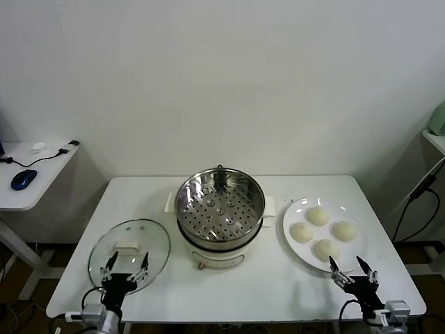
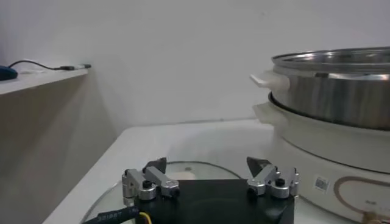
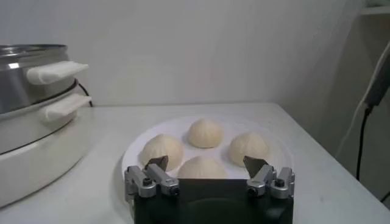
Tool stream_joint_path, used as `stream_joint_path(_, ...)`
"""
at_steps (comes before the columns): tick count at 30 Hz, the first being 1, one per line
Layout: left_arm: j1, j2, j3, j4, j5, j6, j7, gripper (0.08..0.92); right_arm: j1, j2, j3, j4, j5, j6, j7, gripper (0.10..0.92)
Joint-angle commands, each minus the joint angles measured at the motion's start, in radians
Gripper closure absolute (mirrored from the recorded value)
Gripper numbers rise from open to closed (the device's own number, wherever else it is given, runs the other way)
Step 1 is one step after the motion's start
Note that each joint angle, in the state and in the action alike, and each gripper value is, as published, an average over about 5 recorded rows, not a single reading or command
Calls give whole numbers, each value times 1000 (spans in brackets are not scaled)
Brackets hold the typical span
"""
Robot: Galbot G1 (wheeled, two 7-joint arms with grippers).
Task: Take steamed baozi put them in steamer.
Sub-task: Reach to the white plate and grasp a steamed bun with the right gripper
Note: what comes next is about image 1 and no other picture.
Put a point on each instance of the blue computer mouse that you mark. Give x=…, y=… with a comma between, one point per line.
x=23, y=179

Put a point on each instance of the white strip with black adapter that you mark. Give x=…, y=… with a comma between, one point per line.
x=422, y=186

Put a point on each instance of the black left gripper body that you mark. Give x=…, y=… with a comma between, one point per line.
x=116, y=288

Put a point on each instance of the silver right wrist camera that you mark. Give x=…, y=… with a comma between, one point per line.
x=396, y=309

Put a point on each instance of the dark monitor edge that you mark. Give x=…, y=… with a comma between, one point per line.
x=1, y=139

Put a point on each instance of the round glass pot lid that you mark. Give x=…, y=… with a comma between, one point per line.
x=139, y=236

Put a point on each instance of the white side table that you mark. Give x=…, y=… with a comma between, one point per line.
x=436, y=139

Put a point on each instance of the white side desk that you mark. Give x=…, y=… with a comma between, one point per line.
x=45, y=174

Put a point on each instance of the pale green appliance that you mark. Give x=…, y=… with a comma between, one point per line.
x=438, y=120

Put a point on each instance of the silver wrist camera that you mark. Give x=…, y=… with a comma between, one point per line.
x=396, y=309
x=92, y=312

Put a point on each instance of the round white plate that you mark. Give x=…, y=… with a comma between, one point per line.
x=295, y=212

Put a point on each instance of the crumpled white tissue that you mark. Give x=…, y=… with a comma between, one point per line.
x=40, y=147

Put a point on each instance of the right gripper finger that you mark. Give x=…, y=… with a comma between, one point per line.
x=335, y=269
x=366, y=270

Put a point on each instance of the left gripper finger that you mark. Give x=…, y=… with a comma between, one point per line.
x=112, y=262
x=144, y=263

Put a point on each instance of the white steamed baozi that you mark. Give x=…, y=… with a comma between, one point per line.
x=301, y=232
x=325, y=248
x=318, y=215
x=345, y=230

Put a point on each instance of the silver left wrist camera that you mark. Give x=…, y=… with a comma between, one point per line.
x=92, y=312

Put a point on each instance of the perforated steel steamer basket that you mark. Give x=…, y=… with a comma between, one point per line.
x=219, y=212

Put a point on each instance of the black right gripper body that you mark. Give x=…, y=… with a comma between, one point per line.
x=363, y=290

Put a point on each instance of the white electric cooker pot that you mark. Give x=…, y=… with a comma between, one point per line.
x=219, y=257

